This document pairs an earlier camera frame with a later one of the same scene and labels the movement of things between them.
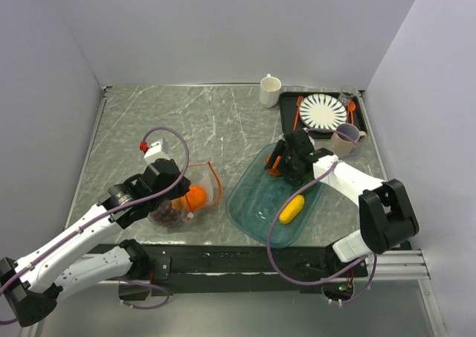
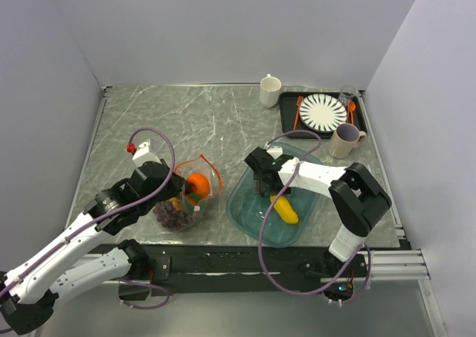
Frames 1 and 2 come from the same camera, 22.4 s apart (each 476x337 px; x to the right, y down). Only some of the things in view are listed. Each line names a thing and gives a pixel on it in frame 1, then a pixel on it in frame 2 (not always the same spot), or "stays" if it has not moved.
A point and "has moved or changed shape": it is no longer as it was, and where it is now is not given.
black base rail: [301, 266] stays
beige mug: [345, 137] stays
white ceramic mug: [269, 91] stays
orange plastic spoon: [352, 106] stays
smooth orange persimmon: [195, 197] to [201, 182]
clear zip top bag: [204, 191] has moved or changed shape
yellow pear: [177, 204] stays
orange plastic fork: [299, 100] stays
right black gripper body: [289, 168] to [261, 185]
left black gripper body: [179, 190] stays
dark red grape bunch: [164, 214] has moved or changed shape
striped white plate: [323, 111] stays
